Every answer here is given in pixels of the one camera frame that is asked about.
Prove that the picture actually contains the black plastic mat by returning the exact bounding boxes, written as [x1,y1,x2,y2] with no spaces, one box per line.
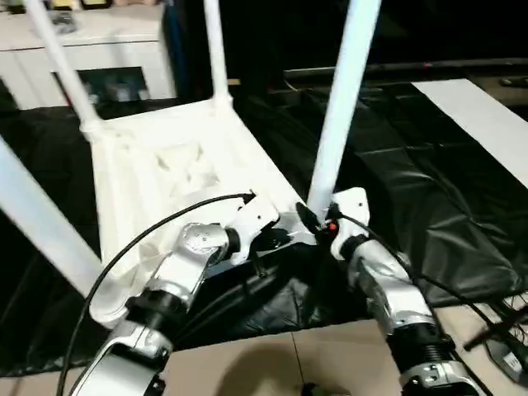
[0,80,528,379]

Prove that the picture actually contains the black box with gold label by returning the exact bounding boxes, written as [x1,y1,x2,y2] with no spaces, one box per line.
[163,0,344,104]

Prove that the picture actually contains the white board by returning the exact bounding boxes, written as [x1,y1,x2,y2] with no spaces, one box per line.
[411,78,528,187]

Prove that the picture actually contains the grey power adapter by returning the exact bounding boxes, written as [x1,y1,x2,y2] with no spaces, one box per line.
[485,337,528,385]

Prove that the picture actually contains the white glass-door cabinet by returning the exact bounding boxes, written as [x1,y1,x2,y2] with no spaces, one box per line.
[0,0,177,111]

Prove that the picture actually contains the dark grey bundle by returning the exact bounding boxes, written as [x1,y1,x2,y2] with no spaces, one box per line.
[50,11,78,37]

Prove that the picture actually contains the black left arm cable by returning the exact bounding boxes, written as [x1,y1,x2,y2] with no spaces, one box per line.
[57,189,257,396]

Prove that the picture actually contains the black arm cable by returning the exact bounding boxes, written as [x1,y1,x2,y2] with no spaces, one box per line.
[57,189,257,396]
[332,208,528,372]

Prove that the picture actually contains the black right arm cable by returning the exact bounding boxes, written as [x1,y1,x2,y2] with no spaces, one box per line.
[332,208,528,372]

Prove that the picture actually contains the black metal rail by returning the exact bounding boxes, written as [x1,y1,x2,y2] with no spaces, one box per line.
[283,59,528,83]

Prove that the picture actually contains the black metal table frame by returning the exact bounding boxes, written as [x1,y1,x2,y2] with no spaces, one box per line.
[463,316,528,352]

